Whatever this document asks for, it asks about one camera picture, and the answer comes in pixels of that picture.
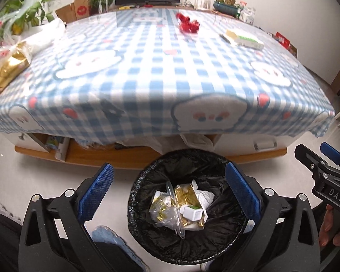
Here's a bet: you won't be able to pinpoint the white green medicine box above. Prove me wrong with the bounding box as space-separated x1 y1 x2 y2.
220 29 265 51

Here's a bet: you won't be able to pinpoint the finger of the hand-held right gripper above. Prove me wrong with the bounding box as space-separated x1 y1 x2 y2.
294 144 328 176
320 142 340 174

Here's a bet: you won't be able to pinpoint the brown paper bag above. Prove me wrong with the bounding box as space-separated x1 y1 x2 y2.
55 0 91 24

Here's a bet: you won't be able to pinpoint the clear plastic tube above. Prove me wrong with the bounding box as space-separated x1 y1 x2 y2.
165 182 186 240

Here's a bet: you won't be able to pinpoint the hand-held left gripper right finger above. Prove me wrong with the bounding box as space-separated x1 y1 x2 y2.
225 163 321 272

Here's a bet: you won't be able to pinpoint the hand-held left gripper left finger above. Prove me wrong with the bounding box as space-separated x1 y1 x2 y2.
18 163 115 272

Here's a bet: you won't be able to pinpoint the bin with black liner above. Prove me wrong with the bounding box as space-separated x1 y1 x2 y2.
126 148 251 266

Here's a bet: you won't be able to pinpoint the blue checked tablecloth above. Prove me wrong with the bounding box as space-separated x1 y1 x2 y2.
0 7 336 146

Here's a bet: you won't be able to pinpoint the white plastic bag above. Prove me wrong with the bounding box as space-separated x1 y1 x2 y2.
25 17 67 55

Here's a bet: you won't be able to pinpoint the small gold packet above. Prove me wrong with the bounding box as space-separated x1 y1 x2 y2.
0 41 32 99

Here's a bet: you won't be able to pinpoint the white tissue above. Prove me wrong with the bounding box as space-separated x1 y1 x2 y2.
192 180 216 214

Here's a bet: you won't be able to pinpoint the clear bag with gold trim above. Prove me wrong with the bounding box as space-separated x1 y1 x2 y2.
149 193 178 229

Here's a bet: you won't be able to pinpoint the white printed bag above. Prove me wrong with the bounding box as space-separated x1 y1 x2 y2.
240 5 256 24

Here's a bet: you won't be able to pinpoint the red crumpled wrapper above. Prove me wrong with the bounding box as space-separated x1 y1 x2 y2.
175 12 201 34

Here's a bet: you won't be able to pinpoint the green leafy potted plant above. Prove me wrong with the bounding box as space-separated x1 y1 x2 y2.
0 0 55 35

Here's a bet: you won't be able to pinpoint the grey patterned rug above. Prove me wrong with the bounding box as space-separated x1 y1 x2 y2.
0 186 27 228

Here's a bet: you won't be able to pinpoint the white pill bottle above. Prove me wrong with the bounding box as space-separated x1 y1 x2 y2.
180 204 204 222

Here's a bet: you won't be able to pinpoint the teal bonsai pot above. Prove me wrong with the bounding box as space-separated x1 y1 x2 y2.
213 0 241 16

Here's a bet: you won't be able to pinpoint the large gold snack bag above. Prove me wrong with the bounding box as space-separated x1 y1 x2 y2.
174 184 200 208

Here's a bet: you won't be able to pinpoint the person's right hand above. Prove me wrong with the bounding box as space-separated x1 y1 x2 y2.
318 203 340 247

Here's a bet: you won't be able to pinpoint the blue fuzzy slipper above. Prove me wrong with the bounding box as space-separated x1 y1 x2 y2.
91 225 148 272

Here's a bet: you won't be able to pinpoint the colourful cardboard boxes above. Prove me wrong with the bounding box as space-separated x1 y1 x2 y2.
274 31 298 58

